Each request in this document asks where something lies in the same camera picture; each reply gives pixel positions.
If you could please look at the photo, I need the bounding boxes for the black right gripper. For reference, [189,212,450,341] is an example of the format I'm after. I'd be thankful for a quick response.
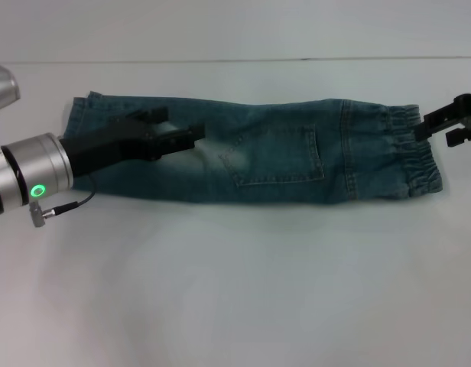
[413,93,471,148]

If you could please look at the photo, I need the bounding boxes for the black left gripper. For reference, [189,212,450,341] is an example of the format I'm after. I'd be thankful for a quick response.
[59,106,208,179]

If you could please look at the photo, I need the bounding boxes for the blue denim shorts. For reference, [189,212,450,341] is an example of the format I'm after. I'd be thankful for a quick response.
[63,90,445,203]

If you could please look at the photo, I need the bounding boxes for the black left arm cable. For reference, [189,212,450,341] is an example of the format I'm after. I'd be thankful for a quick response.
[28,190,97,229]

